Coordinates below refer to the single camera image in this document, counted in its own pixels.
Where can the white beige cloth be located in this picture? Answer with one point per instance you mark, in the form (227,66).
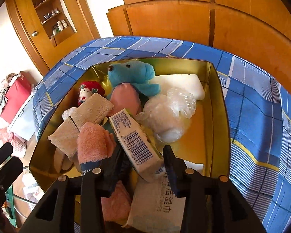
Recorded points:
(93,110)

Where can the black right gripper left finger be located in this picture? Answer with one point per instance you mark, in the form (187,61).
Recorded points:
(99,180)

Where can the red bag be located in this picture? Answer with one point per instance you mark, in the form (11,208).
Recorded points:
(15,97)

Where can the gold tin box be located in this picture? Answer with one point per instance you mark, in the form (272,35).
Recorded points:
(206,141)

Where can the red santa doll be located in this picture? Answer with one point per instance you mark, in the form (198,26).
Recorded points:
(87,89)

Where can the clear plastic ball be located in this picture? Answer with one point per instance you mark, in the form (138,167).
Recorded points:
(168,114)

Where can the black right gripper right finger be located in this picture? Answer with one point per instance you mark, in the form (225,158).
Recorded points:
(184,184)

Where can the pink dishcloth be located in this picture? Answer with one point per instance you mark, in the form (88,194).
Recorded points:
(94,144)

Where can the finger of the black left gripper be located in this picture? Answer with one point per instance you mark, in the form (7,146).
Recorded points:
(8,174)
(5,151)

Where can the blue plush bear toy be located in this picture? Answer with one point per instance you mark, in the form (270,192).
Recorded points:
(129,80)

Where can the blue plaid bedsheet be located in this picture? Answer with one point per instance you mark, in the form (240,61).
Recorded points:
(259,112)

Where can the wooden wardrobe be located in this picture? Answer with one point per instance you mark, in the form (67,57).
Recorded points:
(256,30)

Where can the blue tissue pack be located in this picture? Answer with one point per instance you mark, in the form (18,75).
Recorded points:
(143,155)

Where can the wooden shelf cabinet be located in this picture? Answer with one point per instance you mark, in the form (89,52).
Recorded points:
(50,29)

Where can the white wet wipes pack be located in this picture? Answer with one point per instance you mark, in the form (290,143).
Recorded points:
(154,206)

